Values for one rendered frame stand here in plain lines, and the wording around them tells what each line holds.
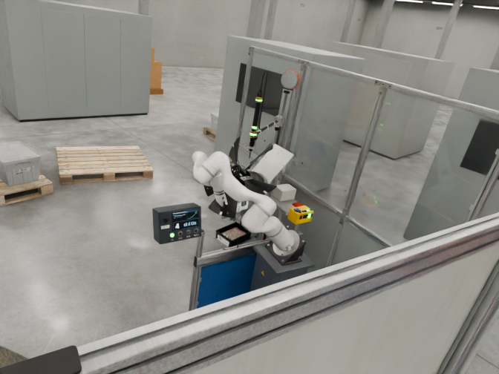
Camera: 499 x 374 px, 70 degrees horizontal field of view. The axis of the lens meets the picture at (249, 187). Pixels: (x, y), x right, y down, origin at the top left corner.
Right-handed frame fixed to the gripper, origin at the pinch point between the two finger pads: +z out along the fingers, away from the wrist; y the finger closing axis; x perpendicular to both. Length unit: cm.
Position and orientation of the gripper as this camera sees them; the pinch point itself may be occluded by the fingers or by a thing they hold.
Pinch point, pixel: (222, 208)
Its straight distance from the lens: 269.1
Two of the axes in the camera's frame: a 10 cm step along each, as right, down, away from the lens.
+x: -8.4, 3.7, -4.0
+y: -5.3, -4.3, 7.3
